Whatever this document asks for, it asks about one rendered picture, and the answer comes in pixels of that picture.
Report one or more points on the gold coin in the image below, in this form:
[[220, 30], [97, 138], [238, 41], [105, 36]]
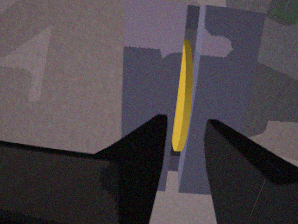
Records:
[[184, 98]]

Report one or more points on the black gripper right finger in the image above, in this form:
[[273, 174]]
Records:
[[248, 183]]

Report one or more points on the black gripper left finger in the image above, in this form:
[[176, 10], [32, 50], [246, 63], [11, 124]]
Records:
[[117, 185]]

